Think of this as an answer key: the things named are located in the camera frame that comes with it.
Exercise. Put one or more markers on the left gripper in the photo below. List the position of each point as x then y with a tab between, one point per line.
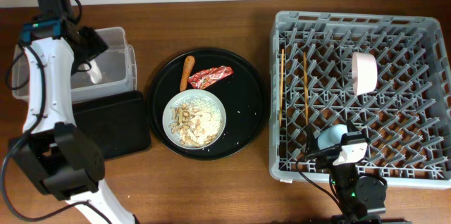
95	42

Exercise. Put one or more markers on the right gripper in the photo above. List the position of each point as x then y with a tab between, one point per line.
326	156

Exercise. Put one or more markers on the light blue cup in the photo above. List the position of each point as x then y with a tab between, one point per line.
331	136

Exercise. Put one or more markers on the white napkin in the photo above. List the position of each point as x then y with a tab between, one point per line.
94	73

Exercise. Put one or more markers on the pink bowl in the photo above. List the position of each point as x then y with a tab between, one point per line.
364	73

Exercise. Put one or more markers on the wooden chopstick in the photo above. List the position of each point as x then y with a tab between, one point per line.
281	86
306	95

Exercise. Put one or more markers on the red snack wrapper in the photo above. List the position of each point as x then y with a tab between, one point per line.
205	78

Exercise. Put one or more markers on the white plate with food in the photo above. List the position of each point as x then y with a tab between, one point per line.
194	119

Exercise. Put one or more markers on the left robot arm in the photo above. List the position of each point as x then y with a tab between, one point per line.
56	156

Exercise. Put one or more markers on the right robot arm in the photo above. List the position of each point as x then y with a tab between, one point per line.
360	197

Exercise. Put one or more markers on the grey dishwasher rack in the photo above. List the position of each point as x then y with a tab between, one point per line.
406	117

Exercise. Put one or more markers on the clear plastic bin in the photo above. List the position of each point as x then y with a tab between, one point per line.
117	65

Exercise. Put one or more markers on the black rectangular tray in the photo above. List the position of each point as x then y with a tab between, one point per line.
117	124

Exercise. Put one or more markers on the round black tray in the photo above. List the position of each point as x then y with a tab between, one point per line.
243	95

